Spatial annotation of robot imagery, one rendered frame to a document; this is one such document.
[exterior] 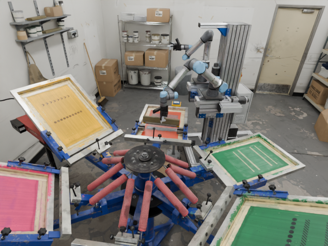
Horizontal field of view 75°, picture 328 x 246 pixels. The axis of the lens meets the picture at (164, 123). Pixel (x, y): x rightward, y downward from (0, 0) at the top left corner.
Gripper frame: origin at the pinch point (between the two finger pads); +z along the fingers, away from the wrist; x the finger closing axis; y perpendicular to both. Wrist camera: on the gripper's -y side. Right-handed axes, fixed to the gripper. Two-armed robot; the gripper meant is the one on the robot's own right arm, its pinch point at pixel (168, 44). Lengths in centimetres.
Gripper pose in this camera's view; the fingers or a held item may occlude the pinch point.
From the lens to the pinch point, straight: 326.0
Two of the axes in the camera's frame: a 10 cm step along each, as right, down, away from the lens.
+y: 0.3, 7.7, 6.3
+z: -9.4, -1.9, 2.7
